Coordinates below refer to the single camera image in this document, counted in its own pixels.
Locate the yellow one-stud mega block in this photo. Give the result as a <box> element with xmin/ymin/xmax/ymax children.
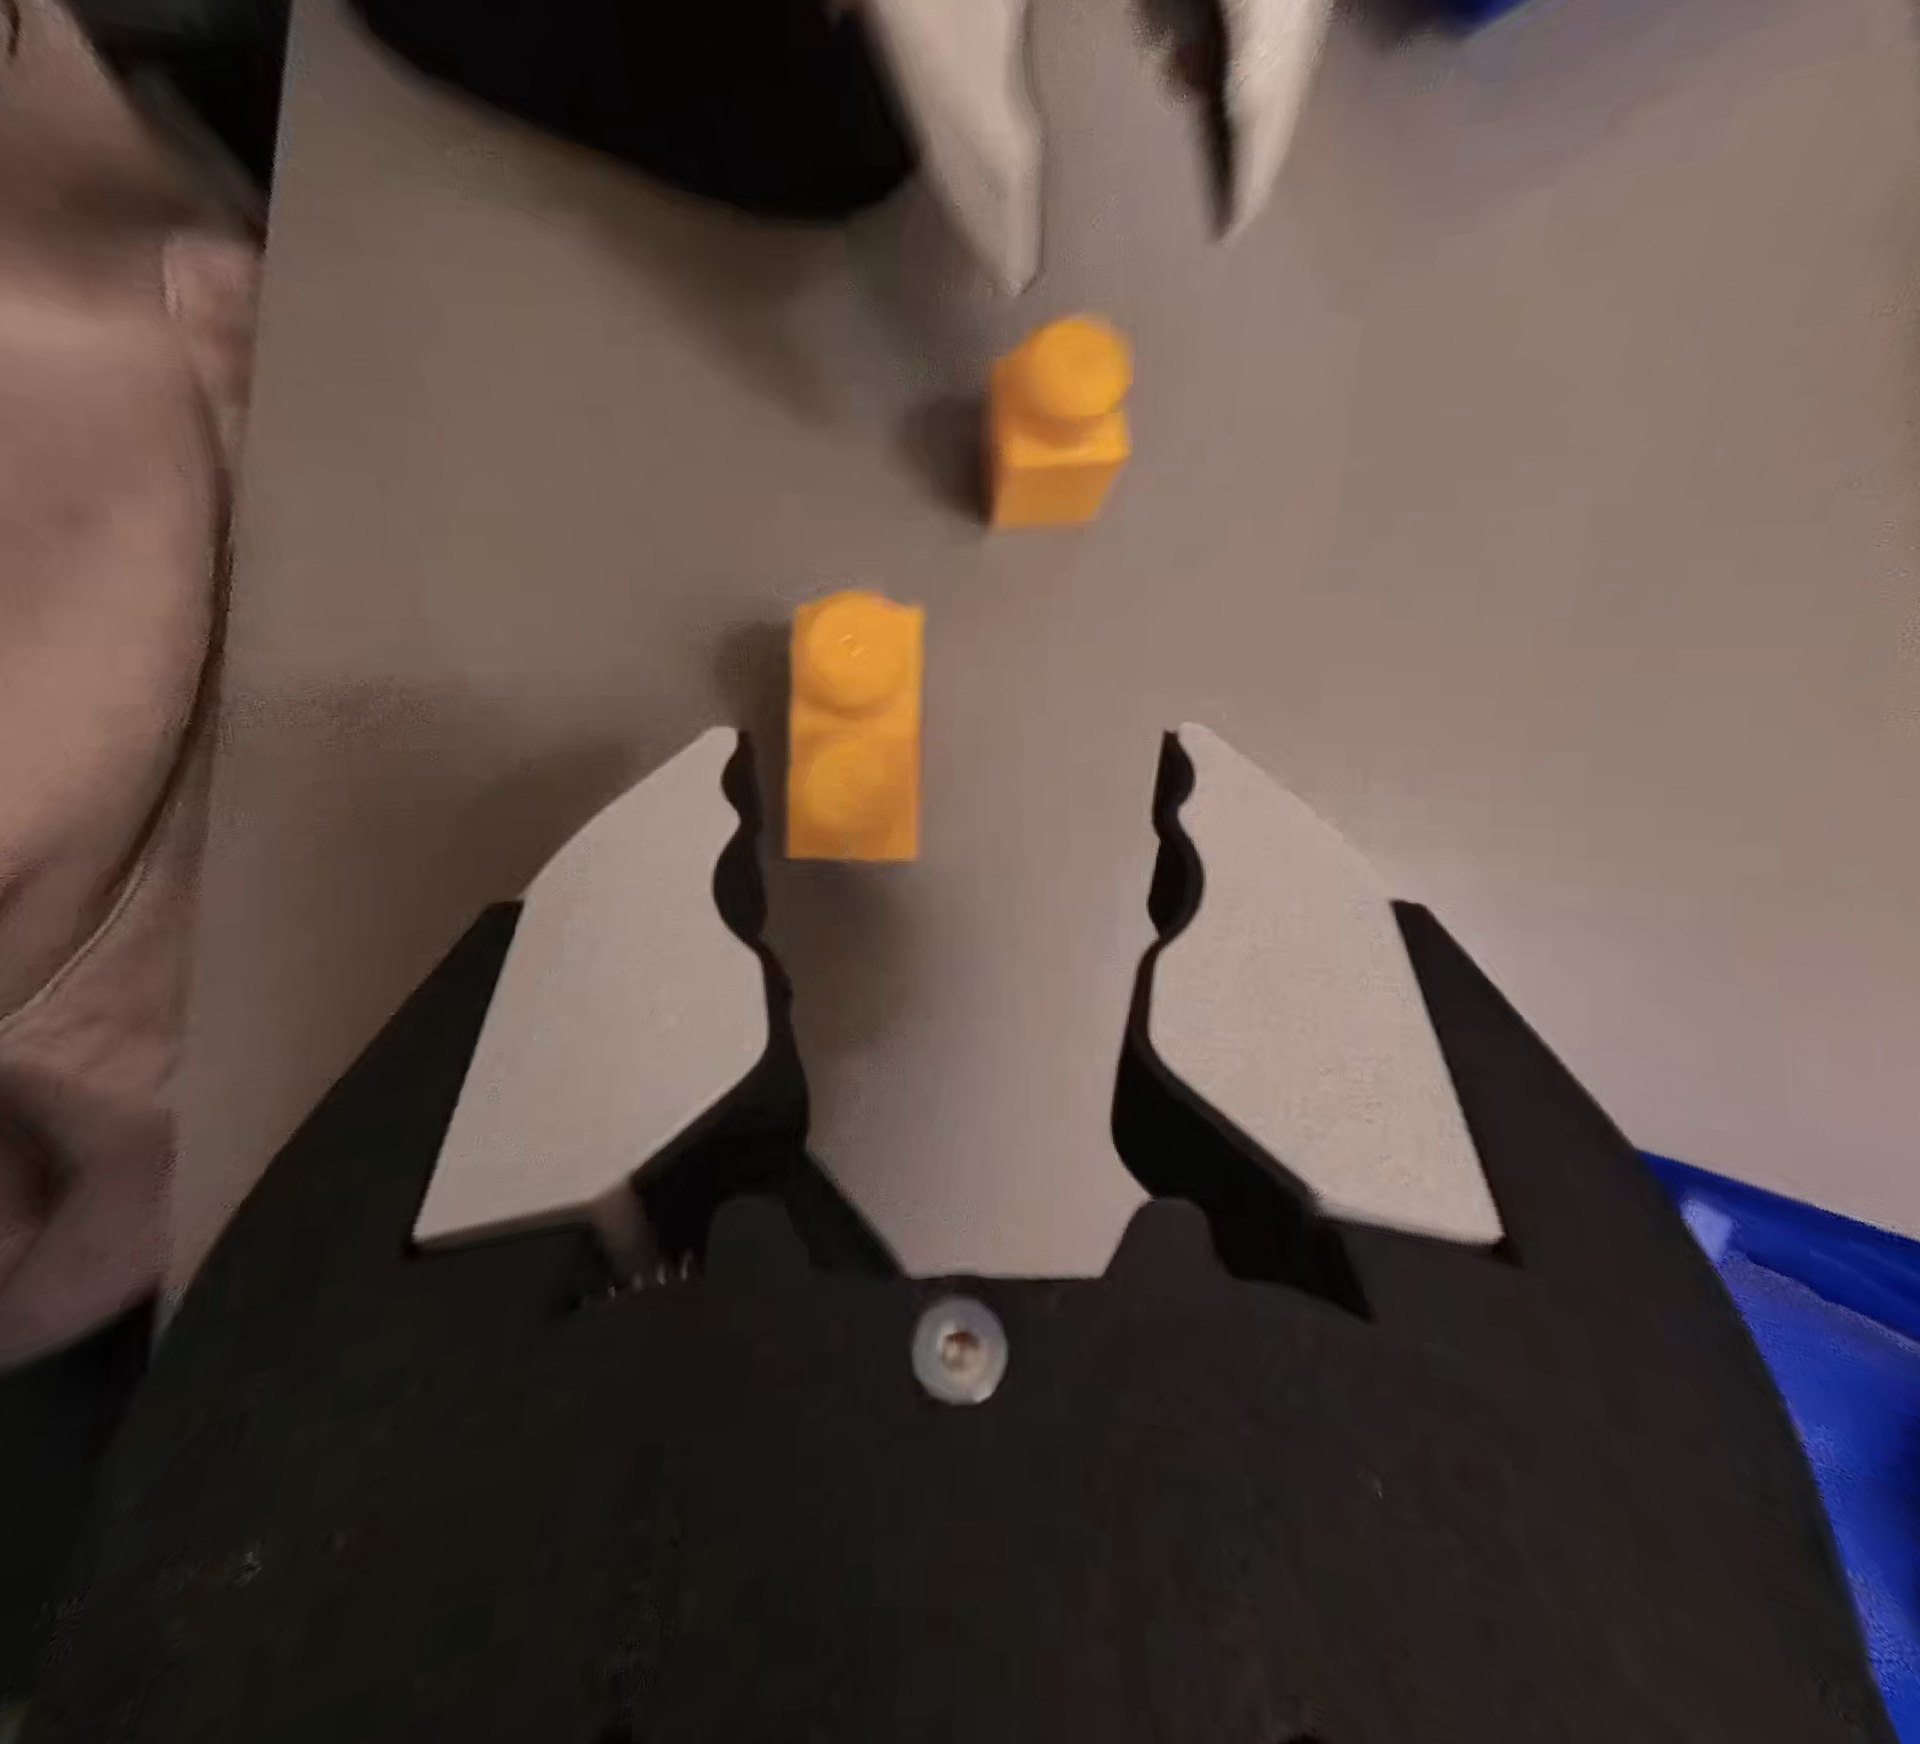
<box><xmin>985</xmin><ymin>317</ymin><xmax>1135</xmax><ymax>533</ymax></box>

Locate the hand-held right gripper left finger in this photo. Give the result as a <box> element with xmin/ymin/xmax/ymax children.
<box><xmin>408</xmin><ymin>725</ymin><xmax>821</xmax><ymax>1266</ymax></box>

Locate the person's beige sweatshirt torso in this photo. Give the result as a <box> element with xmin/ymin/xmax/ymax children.
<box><xmin>0</xmin><ymin>0</ymin><xmax>265</xmax><ymax>1372</ymax></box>

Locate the yellow two-stud mega block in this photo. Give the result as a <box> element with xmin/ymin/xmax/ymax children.
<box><xmin>785</xmin><ymin>592</ymin><xmax>929</xmax><ymax>865</ymax></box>

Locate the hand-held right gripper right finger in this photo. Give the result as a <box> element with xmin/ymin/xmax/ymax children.
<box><xmin>1111</xmin><ymin>720</ymin><xmax>1510</xmax><ymax>1266</ymax></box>

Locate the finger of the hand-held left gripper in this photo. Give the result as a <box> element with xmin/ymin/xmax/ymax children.
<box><xmin>1154</xmin><ymin>0</ymin><xmax>1369</xmax><ymax>242</ymax></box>
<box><xmin>841</xmin><ymin>0</ymin><xmax>1048</xmax><ymax>298</ymax></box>

